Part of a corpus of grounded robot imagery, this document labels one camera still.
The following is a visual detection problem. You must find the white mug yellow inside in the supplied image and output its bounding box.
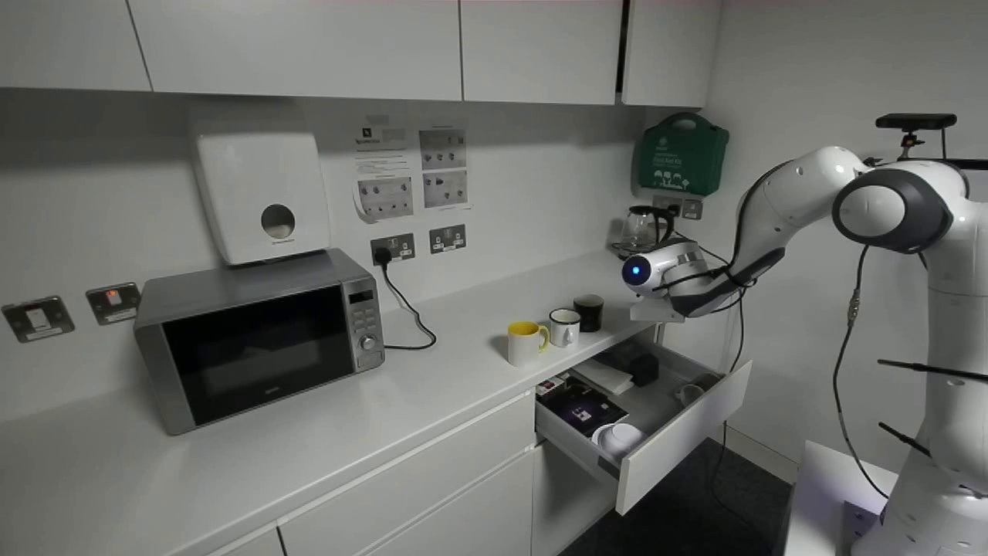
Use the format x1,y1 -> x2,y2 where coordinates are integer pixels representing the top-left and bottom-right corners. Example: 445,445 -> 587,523
501,318 -> 552,372

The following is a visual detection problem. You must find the white enamel mug dark rim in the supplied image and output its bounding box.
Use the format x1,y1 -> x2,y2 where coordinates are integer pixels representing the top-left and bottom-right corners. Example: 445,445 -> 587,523
543,305 -> 582,351

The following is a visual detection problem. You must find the plain white mug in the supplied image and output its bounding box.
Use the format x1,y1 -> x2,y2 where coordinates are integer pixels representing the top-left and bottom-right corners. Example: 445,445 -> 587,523
628,291 -> 685,326

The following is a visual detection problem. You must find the white robot base platform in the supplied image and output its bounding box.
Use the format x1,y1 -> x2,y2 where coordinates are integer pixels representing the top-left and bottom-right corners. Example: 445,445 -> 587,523
784,438 -> 900,556

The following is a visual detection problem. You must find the white open drawer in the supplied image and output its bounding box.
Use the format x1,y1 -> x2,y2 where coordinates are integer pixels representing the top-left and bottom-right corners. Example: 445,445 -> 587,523
530,331 -> 756,518

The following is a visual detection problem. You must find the white folded napkin stack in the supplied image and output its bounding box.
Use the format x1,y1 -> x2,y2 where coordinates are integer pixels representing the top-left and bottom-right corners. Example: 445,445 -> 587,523
577,357 -> 637,401

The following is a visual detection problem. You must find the dark printed box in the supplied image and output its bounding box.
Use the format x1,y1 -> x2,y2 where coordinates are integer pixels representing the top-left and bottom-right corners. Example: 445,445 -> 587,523
534,372 -> 629,432

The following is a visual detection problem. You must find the glass kettle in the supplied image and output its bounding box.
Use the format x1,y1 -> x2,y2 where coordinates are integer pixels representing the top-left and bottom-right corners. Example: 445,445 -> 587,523
615,201 -> 679,260

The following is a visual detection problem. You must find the dark translucent bag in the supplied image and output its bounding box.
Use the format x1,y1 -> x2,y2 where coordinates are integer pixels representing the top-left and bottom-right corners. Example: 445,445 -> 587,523
623,348 -> 663,389

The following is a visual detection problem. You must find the white bowl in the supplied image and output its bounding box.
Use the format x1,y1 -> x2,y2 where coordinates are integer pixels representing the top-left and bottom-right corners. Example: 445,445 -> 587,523
591,416 -> 645,463

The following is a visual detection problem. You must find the white base cabinet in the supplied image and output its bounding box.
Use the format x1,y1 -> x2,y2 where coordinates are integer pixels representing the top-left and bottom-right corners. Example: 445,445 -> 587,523
197,260 -> 760,556

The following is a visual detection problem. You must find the green first aid bag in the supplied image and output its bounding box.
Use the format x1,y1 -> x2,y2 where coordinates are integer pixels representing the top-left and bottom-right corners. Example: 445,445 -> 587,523
629,107 -> 730,201

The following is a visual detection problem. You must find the silver microwave oven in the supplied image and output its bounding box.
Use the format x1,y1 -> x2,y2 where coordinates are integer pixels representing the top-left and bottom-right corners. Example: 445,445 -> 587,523
128,243 -> 389,438

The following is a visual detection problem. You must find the white paper towel dispenser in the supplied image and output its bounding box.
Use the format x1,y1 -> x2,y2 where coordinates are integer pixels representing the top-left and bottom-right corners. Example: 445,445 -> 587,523
192,126 -> 334,270

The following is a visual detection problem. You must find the dark double wall socket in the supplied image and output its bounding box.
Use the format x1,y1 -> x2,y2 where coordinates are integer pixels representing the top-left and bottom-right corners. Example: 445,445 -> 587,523
368,227 -> 421,270
426,219 -> 470,257

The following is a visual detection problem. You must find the white fused switch plate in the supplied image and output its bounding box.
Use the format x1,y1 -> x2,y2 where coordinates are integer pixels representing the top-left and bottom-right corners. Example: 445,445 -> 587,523
356,172 -> 417,226
421,167 -> 471,211

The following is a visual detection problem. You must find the black microwave power cable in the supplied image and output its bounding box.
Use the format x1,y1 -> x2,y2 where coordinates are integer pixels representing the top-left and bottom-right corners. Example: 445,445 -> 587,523
370,243 -> 440,356

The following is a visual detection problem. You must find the small white wall notice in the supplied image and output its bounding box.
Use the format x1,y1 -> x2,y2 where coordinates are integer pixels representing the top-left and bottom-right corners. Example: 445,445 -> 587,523
352,121 -> 415,153

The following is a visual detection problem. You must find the white wall cabinet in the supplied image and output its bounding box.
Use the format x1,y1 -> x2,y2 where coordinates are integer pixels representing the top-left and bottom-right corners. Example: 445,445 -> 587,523
0,0 -> 724,111

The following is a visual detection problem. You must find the steel wall switch plate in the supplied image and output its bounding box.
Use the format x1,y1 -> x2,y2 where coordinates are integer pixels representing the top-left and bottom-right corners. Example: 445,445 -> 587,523
83,278 -> 144,326
0,291 -> 79,346

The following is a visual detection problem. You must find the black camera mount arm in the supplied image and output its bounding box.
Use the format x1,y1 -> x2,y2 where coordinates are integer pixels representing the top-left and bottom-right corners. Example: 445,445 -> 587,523
889,126 -> 988,176

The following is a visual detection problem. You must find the black stereo camera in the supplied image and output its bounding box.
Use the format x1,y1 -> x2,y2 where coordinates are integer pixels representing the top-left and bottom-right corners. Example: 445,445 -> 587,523
873,107 -> 960,136

